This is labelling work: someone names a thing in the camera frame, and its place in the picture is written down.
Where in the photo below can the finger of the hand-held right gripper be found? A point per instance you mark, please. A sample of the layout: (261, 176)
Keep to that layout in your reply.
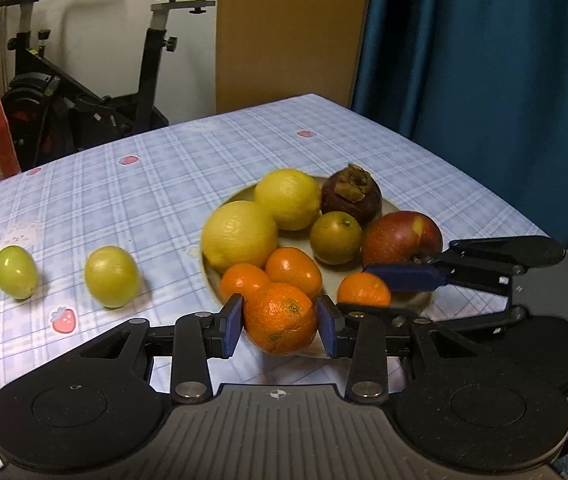
(409, 277)
(494, 319)

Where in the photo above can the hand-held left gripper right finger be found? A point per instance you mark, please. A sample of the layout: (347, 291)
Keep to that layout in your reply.
(326, 325)

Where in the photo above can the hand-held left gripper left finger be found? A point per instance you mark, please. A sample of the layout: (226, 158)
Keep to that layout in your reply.
(232, 322)

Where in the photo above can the red apple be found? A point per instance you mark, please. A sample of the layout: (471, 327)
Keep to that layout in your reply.
(401, 237)

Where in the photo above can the small tangerine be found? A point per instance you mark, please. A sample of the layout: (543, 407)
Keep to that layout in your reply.
(244, 282)
(279, 317)
(294, 270)
(364, 291)

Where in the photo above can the cream round plate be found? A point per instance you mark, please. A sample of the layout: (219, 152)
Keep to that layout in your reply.
(330, 277)

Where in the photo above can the greenish orange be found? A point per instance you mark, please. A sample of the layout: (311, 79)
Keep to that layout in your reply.
(336, 237)

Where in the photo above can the yellow lemon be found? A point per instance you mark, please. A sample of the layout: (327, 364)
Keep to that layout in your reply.
(239, 235)
(289, 199)

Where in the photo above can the dark brown mangosteen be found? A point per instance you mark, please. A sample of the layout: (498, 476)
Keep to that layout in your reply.
(351, 197)

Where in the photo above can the yellow-green jujube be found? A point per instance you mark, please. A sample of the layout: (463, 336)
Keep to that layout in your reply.
(111, 276)

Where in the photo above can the blue checked tablecloth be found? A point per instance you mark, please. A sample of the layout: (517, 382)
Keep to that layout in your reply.
(164, 185)

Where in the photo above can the blue curtain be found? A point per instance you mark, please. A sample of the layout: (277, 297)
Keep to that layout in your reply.
(489, 85)

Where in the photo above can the green jujube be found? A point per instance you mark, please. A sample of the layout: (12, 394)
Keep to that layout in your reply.
(15, 271)

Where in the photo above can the wooden panel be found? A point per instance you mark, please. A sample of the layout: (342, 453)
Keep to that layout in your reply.
(289, 35)

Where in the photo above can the black exercise bike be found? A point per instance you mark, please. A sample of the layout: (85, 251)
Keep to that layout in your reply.
(64, 105)

